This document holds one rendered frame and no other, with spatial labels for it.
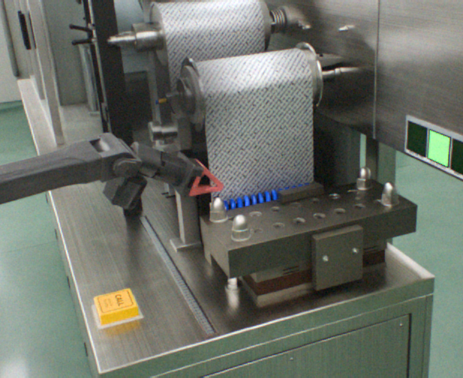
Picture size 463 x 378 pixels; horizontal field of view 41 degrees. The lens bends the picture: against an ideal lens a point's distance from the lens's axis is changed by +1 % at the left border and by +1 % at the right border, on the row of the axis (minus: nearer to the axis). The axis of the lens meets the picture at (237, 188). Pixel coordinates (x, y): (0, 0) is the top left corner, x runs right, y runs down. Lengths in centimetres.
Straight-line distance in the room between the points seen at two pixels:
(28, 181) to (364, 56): 68
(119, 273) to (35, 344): 150
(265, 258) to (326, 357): 24
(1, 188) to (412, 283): 77
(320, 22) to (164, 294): 68
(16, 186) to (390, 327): 75
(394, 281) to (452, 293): 170
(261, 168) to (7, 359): 173
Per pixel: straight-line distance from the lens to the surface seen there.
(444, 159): 109
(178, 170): 119
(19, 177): 106
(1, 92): 681
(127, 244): 144
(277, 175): 130
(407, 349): 134
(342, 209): 122
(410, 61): 115
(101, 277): 132
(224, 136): 122
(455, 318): 278
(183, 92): 123
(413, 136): 115
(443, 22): 107
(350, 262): 119
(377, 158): 159
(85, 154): 110
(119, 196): 119
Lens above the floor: 155
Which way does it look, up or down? 23 degrees down
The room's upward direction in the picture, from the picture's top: 4 degrees counter-clockwise
